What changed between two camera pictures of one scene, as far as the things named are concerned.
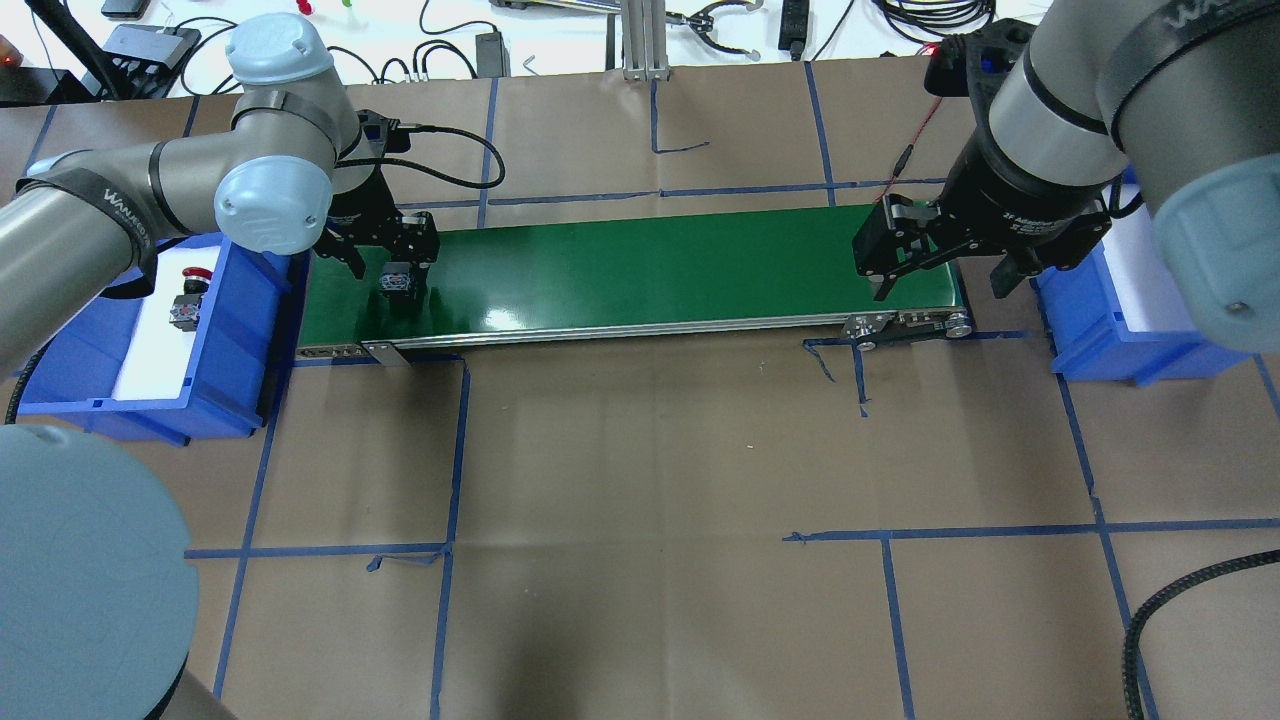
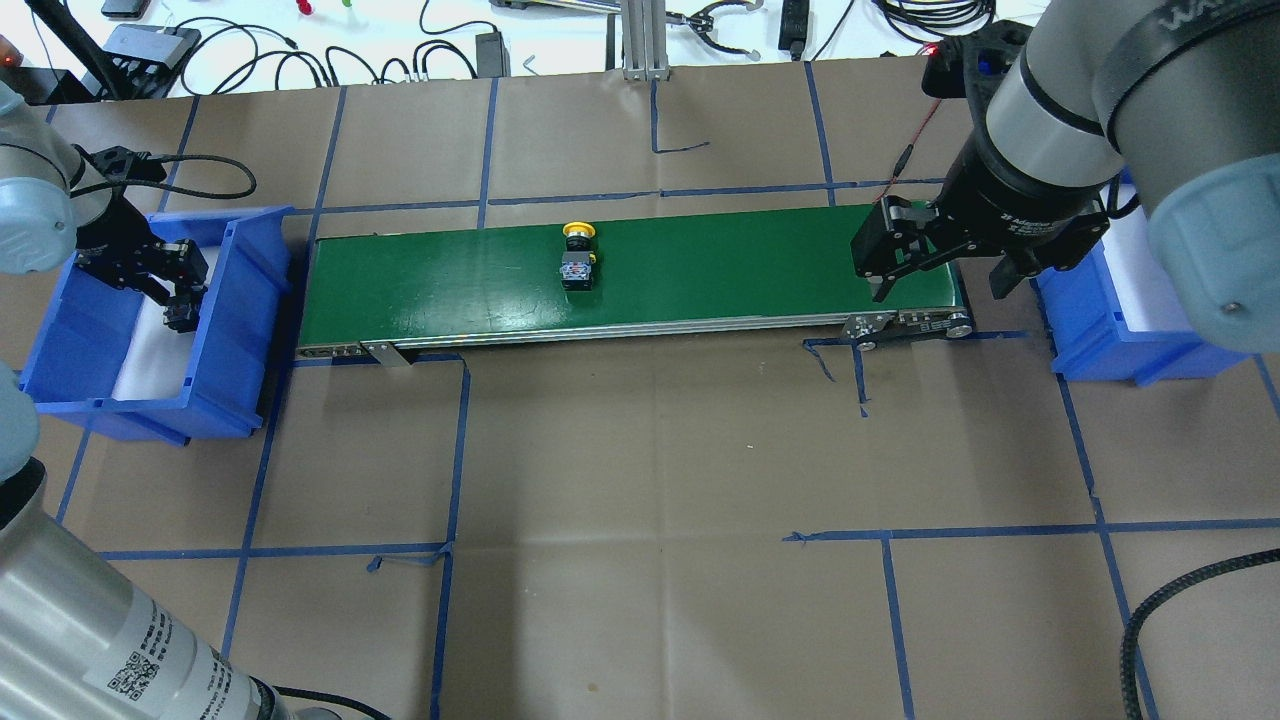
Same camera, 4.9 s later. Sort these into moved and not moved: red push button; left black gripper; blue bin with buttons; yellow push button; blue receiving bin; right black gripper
Moved: left black gripper; yellow push button
Not moved: red push button; right black gripper; blue bin with buttons; blue receiving bin
